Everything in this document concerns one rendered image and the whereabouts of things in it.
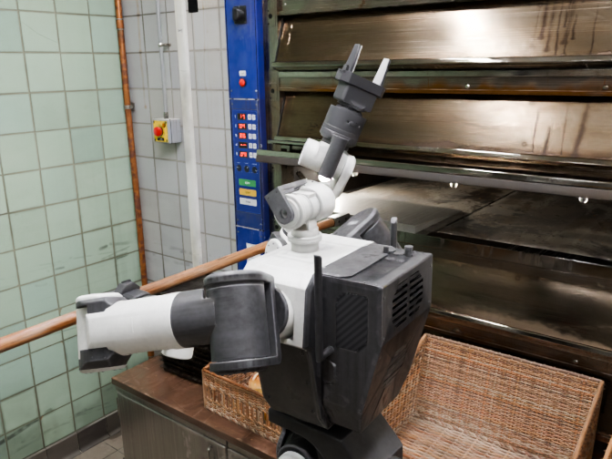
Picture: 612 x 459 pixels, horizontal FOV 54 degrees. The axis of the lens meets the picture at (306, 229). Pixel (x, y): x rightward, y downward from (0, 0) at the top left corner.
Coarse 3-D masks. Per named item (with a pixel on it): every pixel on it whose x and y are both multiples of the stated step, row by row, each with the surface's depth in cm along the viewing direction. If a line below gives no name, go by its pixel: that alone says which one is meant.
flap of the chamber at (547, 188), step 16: (256, 160) 212; (272, 160) 208; (288, 160) 203; (400, 176) 178; (416, 176) 175; (432, 176) 172; (448, 176) 169; (464, 176) 166; (544, 192) 154; (560, 192) 151; (576, 192) 149; (592, 192) 147; (608, 192) 145
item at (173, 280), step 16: (320, 224) 199; (224, 256) 168; (240, 256) 171; (192, 272) 158; (208, 272) 162; (144, 288) 147; (160, 288) 150; (48, 320) 129; (64, 320) 130; (16, 336) 123; (32, 336) 125; (0, 352) 121
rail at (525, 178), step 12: (276, 156) 206; (288, 156) 203; (408, 168) 176; (420, 168) 174; (432, 168) 172; (444, 168) 170; (456, 168) 167; (468, 168) 166; (516, 180) 158; (528, 180) 156; (540, 180) 154; (552, 180) 152; (564, 180) 151; (576, 180) 149; (588, 180) 147
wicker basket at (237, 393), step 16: (208, 368) 204; (208, 384) 202; (224, 384) 197; (240, 384) 192; (208, 400) 204; (224, 400) 199; (240, 400) 193; (256, 400) 188; (224, 416) 200; (240, 416) 195; (256, 416) 190; (256, 432) 191; (272, 432) 186
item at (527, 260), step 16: (400, 240) 200; (416, 240) 197; (432, 240) 193; (448, 240) 190; (464, 240) 187; (480, 240) 187; (480, 256) 184; (496, 256) 181; (512, 256) 178; (528, 256) 175; (544, 256) 172; (560, 256) 171; (576, 256) 171; (576, 272) 168; (592, 272) 165; (608, 272) 162
